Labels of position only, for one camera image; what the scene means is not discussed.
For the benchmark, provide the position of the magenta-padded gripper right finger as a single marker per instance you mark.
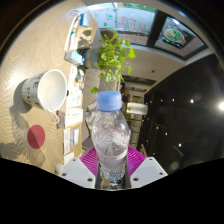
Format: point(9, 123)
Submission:
point(148, 171)

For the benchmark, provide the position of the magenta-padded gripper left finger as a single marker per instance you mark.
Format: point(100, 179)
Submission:
point(78, 171)

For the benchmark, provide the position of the clear blue-capped water bottle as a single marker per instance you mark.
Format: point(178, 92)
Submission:
point(111, 136)

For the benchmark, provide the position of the white and blue card pack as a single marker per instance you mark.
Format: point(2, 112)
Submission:
point(75, 136)

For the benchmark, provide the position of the white box with orange side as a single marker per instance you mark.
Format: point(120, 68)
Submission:
point(71, 117)

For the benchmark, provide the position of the flat round red coaster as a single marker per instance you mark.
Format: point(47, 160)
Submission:
point(36, 136)

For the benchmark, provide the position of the person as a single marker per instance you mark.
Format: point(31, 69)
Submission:
point(126, 97)

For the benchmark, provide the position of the printed paper sheet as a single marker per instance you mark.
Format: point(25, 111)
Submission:
point(76, 88)

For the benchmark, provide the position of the white mug with black print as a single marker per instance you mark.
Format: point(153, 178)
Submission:
point(50, 90)

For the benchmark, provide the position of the group of ceiling lights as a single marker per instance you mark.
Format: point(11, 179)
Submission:
point(221, 106)

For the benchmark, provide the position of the light blue tissue pack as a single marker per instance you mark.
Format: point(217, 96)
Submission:
point(74, 57)

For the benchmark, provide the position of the green potted plant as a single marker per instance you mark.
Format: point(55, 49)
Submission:
point(113, 60)

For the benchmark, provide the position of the brown cardboard holder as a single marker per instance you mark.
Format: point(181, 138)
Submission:
point(85, 37)

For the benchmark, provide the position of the framed food poster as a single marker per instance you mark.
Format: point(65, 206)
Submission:
point(178, 36)

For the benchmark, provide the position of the window with painted decoration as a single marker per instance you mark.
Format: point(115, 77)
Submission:
point(130, 23)

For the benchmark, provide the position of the small blue box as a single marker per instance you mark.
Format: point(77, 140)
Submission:
point(85, 19)

